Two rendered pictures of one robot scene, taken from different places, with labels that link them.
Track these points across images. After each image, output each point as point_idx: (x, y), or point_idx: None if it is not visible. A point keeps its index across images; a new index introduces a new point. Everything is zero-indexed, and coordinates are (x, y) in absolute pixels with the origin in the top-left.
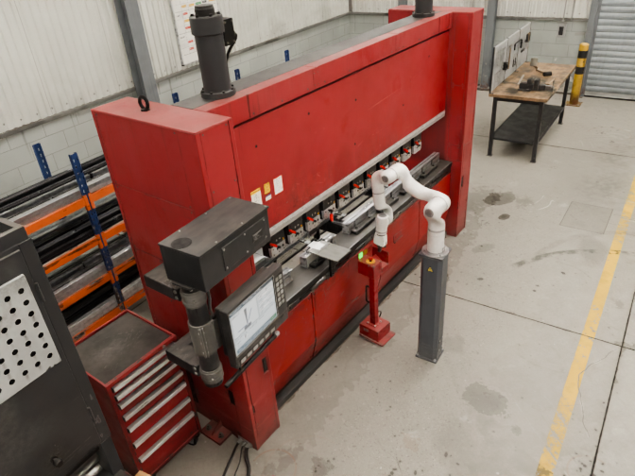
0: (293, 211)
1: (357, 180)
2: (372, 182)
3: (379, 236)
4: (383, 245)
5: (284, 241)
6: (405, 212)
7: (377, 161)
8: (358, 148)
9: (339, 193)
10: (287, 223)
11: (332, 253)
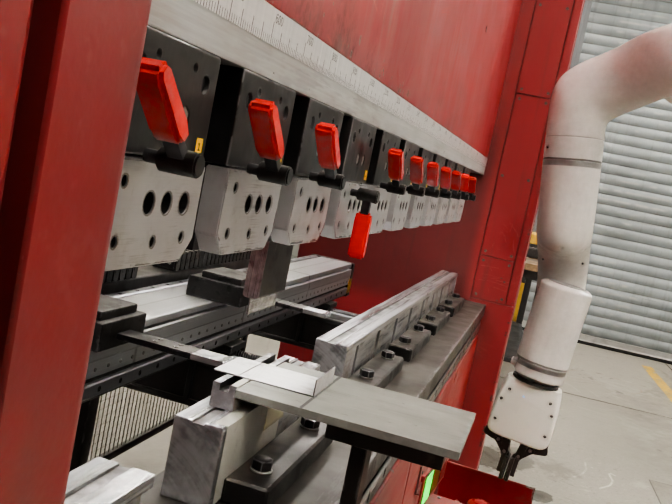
0: (284, 0)
1: (408, 161)
2: (572, 104)
3: (533, 392)
4: (544, 438)
5: (200, 181)
6: (445, 389)
7: (436, 146)
8: (439, 25)
9: (381, 151)
10: (245, 52)
11: (391, 415)
